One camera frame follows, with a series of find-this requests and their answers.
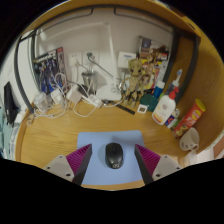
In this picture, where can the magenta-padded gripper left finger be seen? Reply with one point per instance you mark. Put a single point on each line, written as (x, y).
(61, 166)

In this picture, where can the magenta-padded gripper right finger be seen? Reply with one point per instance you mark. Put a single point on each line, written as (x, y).
(163, 166)

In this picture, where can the black computer mouse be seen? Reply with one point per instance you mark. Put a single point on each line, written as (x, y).
(114, 155)

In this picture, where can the light blue mouse pad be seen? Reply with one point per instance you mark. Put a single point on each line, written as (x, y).
(96, 140)

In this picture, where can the white mug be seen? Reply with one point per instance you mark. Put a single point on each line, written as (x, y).
(189, 140)

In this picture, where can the white lotion pump bottle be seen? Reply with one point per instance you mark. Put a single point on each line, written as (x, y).
(163, 110)

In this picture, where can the red snack can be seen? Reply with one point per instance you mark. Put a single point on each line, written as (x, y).
(190, 116)

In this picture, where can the small white desk clock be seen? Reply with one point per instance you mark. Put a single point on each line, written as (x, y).
(142, 109)

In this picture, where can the checked bed blanket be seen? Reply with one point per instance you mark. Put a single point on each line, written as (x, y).
(5, 136)

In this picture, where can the green round container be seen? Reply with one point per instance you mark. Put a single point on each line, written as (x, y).
(150, 101)

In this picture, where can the clear plastic cup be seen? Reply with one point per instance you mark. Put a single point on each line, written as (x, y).
(41, 101)

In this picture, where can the black ruler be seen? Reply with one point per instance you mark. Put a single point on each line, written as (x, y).
(126, 109)

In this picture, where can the white power strip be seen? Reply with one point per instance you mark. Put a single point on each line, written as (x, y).
(93, 100)

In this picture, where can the black power adapter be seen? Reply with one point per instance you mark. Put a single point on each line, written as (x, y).
(83, 90)

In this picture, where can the black bag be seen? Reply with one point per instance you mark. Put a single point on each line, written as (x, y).
(10, 103)

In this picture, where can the grey bottle with white tip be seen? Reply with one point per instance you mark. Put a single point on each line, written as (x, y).
(175, 81)

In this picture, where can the white desk lamp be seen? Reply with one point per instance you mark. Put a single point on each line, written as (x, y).
(108, 92)

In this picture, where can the brown tree figure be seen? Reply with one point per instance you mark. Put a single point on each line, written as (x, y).
(134, 83)

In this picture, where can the metal cup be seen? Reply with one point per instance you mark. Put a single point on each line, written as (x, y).
(90, 81)

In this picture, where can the robot model kit box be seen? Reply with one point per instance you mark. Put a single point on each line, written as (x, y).
(48, 68)

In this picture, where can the white router box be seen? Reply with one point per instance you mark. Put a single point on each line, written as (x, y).
(126, 60)

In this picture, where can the colourful figure box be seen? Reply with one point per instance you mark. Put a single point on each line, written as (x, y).
(153, 46)

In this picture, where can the grey metal frame post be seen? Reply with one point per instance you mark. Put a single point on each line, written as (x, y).
(18, 76)

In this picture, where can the white wall socket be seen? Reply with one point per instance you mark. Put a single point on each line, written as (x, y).
(95, 57)
(75, 59)

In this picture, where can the dark metal frame post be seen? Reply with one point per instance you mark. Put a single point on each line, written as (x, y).
(193, 60)

